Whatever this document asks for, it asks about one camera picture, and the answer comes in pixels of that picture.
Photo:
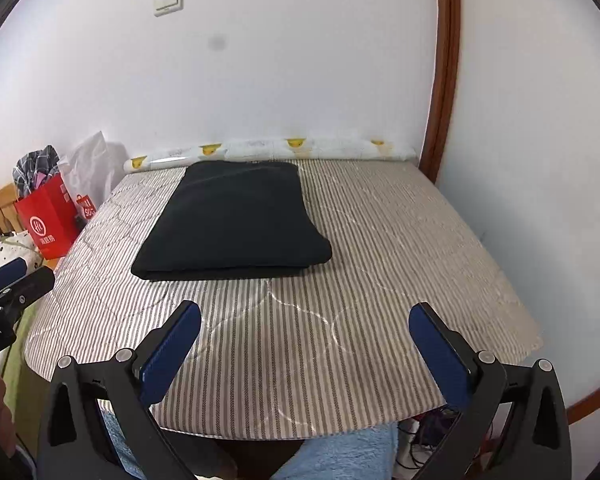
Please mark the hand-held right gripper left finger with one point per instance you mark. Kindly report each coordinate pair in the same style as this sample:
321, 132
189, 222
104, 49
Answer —
172, 350

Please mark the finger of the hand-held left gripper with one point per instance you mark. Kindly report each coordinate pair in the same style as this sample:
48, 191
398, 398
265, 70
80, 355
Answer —
25, 287
5, 275

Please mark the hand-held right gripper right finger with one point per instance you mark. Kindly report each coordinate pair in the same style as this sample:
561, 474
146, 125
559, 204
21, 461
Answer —
440, 355

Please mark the black sweatshirt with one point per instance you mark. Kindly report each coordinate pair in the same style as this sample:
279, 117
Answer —
235, 220

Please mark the white flower print quilt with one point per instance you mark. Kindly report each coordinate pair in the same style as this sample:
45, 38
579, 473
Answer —
15, 247

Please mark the green bed sheet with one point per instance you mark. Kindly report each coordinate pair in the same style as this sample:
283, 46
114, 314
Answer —
22, 360

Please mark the wooden headboard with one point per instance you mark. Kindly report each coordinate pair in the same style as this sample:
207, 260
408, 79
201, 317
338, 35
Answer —
0, 210

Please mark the red paper bag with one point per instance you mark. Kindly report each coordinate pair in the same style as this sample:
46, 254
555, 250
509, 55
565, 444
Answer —
50, 225

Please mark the striped quilted mat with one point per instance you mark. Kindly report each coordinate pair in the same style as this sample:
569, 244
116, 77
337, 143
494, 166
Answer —
355, 285

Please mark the grey plaid cloth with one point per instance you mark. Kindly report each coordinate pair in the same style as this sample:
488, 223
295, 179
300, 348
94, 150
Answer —
35, 167

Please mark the white plastic shopping bag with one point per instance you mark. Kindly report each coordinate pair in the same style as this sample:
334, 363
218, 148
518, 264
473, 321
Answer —
92, 165

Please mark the person's legs in blue pants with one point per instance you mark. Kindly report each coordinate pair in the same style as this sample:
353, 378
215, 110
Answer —
340, 455

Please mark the wooden baseboard trim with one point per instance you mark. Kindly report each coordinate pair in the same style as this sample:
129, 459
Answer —
592, 402

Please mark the duck print paper roll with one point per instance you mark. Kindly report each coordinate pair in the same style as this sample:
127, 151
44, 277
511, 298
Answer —
260, 149

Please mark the wooden door frame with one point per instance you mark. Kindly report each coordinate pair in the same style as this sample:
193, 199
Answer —
442, 70

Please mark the white wall light switch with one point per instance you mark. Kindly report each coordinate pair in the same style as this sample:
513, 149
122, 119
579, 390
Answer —
168, 1

